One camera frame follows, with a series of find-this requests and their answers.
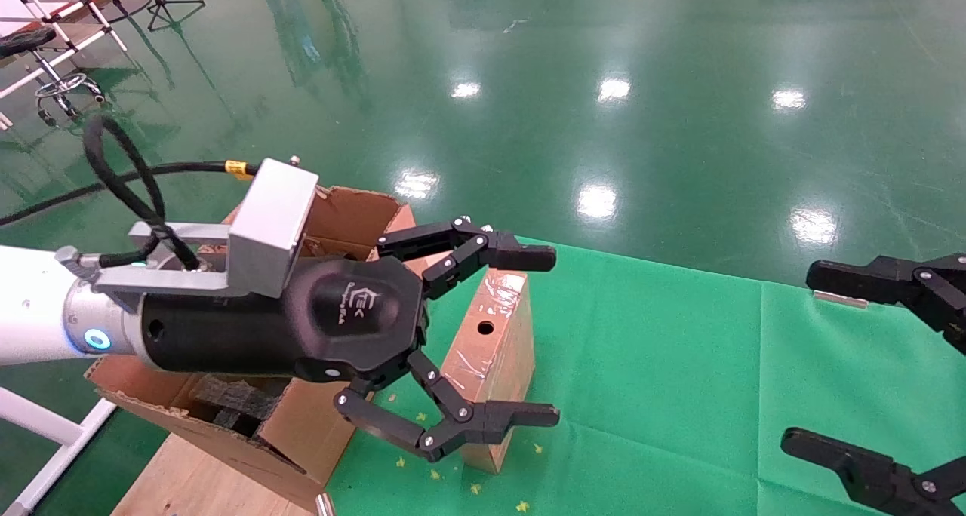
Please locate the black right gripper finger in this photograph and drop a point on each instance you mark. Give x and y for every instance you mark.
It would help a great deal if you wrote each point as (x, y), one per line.
(906, 282)
(868, 474)

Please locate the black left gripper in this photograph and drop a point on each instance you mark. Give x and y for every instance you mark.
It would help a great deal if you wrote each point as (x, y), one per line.
(339, 312)

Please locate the small taped cardboard box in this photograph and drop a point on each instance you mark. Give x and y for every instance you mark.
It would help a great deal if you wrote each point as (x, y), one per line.
(490, 350)

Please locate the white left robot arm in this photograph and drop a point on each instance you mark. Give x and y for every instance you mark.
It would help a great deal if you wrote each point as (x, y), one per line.
(30, 305)

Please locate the large open cardboard carton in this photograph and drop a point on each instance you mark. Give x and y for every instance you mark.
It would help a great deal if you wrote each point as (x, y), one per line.
(294, 433)

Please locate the green table cloth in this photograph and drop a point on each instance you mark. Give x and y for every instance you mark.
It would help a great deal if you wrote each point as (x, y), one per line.
(679, 388)

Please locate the black foam pad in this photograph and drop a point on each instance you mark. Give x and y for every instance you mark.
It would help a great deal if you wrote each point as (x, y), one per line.
(234, 399)

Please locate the black tripod stand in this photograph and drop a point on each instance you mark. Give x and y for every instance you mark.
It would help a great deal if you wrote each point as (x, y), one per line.
(162, 7)

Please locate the black round stool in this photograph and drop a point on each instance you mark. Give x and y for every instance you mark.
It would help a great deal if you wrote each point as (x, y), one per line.
(26, 41)

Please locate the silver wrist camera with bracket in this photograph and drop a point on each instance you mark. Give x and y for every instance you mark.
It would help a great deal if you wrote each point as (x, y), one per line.
(272, 222)

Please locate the white table leg frame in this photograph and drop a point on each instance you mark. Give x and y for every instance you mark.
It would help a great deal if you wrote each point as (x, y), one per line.
(38, 418)

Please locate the white tube frame table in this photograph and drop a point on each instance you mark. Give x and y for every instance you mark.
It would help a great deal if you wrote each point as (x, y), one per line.
(89, 44)

